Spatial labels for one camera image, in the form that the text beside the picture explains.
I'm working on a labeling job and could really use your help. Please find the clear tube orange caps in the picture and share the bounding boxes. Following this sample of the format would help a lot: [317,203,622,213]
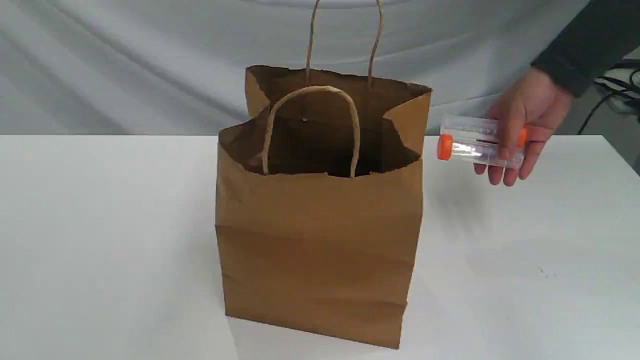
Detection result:
[436,115,528,169]

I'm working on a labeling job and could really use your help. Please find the black cables bundle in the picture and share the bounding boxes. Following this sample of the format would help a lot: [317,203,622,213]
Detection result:
[577,59,640,136]

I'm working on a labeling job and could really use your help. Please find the person's bare hand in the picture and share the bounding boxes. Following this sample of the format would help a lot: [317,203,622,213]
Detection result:
[474,68,574,187]

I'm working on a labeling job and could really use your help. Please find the brown paper bag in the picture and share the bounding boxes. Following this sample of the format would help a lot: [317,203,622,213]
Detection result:
[215,1,432,349]

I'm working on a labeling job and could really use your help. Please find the dark sleeved forearm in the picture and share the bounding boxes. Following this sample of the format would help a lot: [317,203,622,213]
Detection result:
[531,0,640,98]

